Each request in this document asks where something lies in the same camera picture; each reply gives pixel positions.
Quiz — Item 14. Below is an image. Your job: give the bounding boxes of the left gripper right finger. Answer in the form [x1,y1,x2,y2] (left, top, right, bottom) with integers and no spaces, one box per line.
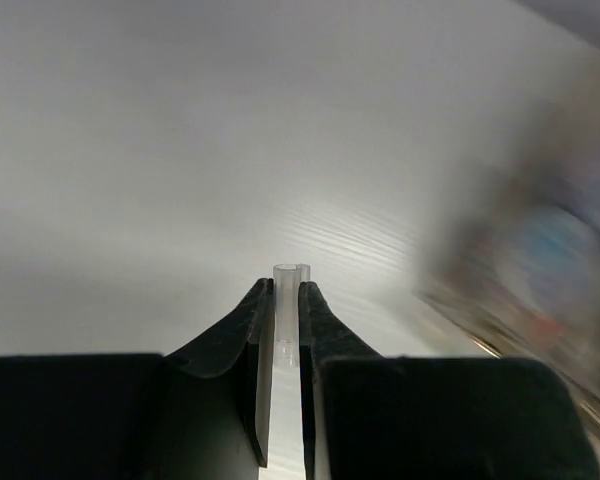
[298,282,600,479]

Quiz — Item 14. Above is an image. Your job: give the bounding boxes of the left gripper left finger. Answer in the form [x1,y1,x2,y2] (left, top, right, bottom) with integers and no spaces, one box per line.
[0,279,274,479]

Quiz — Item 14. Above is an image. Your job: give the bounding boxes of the clear pen cap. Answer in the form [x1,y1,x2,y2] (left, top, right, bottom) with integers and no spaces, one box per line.
[273,264,311,367]

